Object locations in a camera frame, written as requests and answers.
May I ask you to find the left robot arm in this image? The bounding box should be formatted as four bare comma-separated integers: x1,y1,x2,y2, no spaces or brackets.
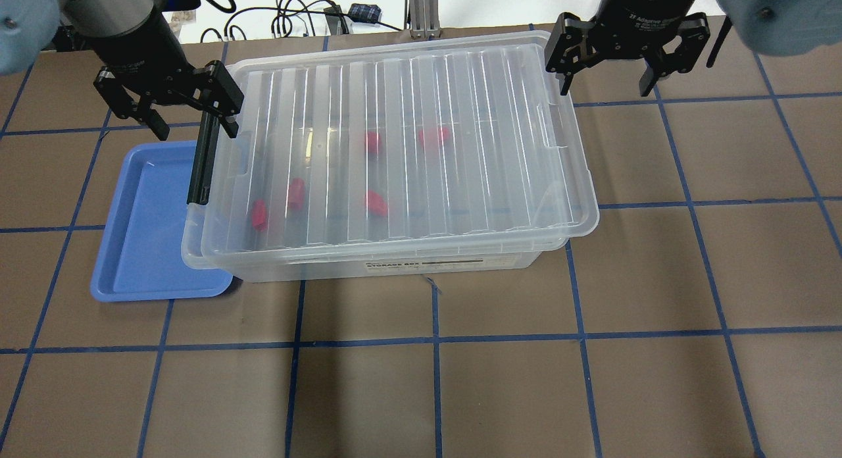
1,0,244,141

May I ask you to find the black power adapter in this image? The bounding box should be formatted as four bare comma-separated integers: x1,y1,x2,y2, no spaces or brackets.
347,3,382,24

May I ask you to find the clear plastic storage box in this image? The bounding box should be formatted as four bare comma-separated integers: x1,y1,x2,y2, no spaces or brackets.
222,238,568,283

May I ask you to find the red block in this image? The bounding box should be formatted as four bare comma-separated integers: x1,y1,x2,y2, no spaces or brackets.
251,198,268,232
364,131,382,157
287,177,306,212
417,126,451,150
364,190,389,218

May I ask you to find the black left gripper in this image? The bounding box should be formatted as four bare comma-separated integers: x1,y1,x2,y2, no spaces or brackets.
93,15,244,142

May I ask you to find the aluminium frame post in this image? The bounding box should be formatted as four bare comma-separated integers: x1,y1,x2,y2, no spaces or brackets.
405,0,441,40

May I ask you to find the clear plastic box lid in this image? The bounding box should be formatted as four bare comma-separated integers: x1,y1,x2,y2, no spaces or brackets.
182,30,599,267

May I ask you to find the black cable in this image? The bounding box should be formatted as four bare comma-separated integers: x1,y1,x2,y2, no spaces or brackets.
201,0,402,43

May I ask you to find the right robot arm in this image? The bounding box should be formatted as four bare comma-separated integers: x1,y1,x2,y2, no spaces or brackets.
544,0,841,96

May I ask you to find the blue plastic tray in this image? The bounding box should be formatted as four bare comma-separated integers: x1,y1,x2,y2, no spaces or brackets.
89,141,234,303

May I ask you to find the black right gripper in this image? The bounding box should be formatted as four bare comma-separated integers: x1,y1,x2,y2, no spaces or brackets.
545,0,710,96

